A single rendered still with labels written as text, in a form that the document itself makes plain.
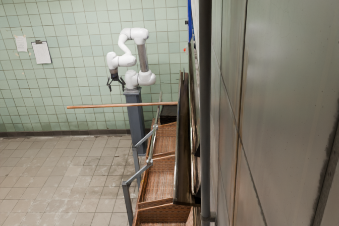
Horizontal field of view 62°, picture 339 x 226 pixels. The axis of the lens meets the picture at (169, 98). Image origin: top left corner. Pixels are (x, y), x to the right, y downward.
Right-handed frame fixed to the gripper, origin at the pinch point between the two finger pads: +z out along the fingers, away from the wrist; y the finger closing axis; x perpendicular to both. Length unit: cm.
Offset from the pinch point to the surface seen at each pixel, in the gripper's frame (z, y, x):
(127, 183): 33, -29, 98
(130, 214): 67, -27, 100
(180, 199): -13, -76, 153
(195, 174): -18, -84, 141
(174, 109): 49, -54, -43
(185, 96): -10, -73, 33
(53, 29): -40, 110, -107
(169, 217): 64, -61, 104
